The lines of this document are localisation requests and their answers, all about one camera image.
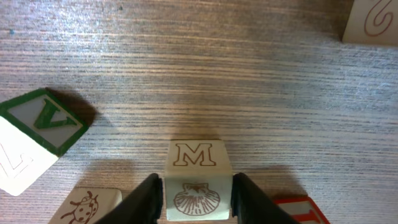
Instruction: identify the red G wooden block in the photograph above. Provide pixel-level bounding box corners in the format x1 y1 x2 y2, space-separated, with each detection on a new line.
164 140 233 222

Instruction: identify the green V wooden block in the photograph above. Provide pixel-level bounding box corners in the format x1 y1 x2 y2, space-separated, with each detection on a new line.
0 88 89 197

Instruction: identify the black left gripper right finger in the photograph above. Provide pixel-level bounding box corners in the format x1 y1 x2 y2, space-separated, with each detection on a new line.
231 173 299 224

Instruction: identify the red M wooden block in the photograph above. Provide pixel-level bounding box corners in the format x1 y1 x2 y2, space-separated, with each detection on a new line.
274 196 330 224

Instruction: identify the plain wooden block far left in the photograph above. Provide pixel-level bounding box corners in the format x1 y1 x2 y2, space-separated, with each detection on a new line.
342 0 397 47

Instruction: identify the plain wooden block left edge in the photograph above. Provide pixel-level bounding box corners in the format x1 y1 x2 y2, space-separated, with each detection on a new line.
49 187 123 224

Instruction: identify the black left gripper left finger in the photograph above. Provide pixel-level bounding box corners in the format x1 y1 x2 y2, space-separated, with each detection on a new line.
95 173 163 224

